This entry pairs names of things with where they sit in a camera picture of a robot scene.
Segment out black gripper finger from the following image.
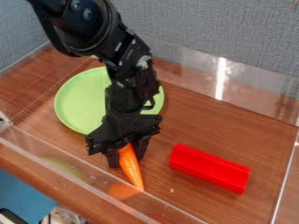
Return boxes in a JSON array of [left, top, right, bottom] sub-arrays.
[[133, 136, 151, 160], [107, 150, 121, 168]]

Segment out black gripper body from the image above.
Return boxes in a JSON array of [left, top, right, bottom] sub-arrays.
[[86, 87, 163, 155]]

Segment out orange toy carrot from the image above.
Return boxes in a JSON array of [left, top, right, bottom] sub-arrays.
[[119, 143, 146, 190]]

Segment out red rectangular block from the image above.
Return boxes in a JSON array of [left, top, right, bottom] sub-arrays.
[[169, 143, 251, 194]]

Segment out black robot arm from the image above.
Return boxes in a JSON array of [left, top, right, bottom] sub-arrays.
[[26, 0, 163, 168]]

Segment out green round plate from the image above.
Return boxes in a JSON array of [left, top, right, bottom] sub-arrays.
[[53, 66, 166, 136]]

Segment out clear acrylic enclosure wall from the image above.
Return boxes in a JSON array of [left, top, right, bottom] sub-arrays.
[[0, 45, 299, 224]]

